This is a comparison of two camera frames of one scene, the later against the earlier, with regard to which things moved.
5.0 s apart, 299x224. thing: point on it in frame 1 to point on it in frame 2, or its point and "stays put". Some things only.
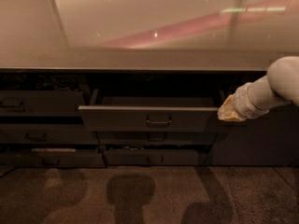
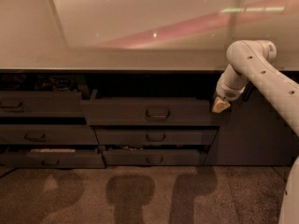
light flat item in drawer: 53,149 stays put
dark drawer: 90,159 stays put
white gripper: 244,102 to 229,92
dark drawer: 150,158 stays put
